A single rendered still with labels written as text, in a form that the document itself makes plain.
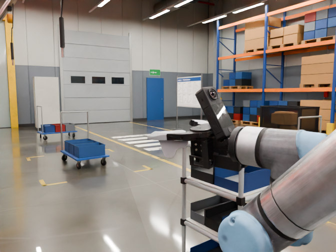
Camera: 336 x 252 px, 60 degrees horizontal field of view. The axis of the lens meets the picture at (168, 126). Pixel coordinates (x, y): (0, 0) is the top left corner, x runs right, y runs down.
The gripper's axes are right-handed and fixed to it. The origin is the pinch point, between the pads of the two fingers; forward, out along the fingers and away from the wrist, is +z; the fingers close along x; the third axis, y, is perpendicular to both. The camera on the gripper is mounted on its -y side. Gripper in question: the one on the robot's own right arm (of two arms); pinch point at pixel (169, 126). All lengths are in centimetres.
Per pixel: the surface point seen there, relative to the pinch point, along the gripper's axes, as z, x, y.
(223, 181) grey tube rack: 44, 85, 55
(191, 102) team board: 579, 701, 116
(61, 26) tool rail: 220, 92, -60
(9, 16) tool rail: 475, 138, -116
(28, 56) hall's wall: 1154, 422, -99
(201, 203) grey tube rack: 71, 96, 82
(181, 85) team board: 640, 724, 62
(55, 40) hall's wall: 1128, 531, -156
